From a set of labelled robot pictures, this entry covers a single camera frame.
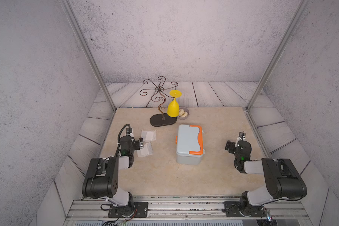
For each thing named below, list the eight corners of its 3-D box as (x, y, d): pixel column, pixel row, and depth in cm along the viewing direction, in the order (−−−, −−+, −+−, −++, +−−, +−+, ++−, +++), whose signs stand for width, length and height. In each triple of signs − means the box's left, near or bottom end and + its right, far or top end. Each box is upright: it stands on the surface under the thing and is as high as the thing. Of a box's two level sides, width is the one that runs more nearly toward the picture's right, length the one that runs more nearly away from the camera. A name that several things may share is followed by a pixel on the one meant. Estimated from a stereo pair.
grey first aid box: (175, 166, 90) (176, 156, 80) (175, 160, 93) (176, 150, 83) (201, 165, 90) (205, 156, 80) (201, 160, 93) (204, 149, 83)
